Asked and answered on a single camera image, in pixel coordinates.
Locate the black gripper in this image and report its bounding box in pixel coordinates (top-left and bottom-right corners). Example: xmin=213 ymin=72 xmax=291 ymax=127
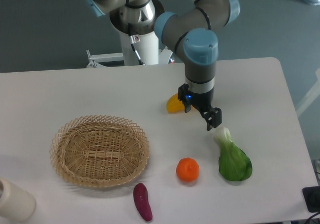
xmin=178 ymin=84 xmax=222 ymax=131

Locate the orange tangerine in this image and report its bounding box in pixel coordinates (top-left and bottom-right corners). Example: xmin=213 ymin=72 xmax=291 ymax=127
xmin=176 ymin=157 xmax=200 ymax=182

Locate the white frame bar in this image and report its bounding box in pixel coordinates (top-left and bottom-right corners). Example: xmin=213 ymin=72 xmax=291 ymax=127
xmin=295 ymin=69 xmax=320 ymax=117

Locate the purple sweet potato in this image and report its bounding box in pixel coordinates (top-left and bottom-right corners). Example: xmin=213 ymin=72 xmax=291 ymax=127
xmin=133 ymin=183 xmax=153 ymax=221

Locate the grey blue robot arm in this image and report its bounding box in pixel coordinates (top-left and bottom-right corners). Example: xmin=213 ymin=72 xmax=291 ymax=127
xmin=85 ymin=0 xmax=240 ymax=129

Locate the cream cylindrical bottle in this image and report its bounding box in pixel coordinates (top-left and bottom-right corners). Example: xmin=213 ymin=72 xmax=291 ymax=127
xmin=0 ymin=177 xmax=36 ymax=222

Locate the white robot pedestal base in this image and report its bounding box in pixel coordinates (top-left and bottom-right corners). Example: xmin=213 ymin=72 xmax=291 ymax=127
xmin=86 ymin=32 xmax=175 ymax=68

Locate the woven wicker basket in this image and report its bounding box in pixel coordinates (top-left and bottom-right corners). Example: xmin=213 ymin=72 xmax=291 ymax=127
xmin=50 ymin=115 xmax=149 ymax=188

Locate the yellow mango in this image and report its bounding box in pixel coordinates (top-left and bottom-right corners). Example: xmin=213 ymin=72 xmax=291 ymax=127
xmin=166 ymin=93 xmax=185 ymax=114

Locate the green bok choy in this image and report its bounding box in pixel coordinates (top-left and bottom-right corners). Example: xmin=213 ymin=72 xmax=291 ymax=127
xmin=215 ymin=127 xmax=253 ymax=181

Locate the black device with cable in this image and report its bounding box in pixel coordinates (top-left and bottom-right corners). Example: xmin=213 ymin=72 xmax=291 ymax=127
xmin=302 ymin=186 xmax=320 ymax=223

